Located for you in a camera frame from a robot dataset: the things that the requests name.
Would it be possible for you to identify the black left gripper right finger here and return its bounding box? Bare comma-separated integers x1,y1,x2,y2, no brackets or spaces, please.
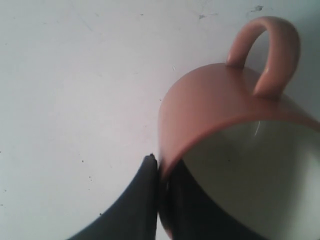
157,157,241,240

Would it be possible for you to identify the pink ceramic mug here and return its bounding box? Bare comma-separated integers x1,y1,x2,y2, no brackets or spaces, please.
158,16,320,240

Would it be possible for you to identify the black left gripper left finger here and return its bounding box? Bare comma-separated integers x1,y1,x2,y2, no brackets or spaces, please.
70,153,158,240

